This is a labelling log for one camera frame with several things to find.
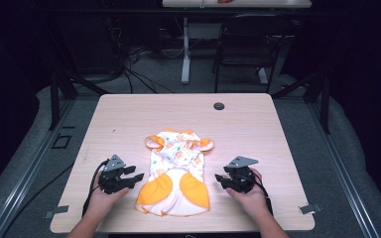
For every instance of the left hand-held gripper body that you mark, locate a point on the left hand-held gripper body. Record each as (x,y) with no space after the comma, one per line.
(111,181)

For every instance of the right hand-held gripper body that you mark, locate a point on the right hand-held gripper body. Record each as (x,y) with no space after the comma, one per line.
(242,178)

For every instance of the person's left hand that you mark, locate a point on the person's left hand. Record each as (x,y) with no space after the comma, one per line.
(103,200)

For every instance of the person's right hand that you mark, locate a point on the person's right hand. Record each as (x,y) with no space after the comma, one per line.
(251,200)

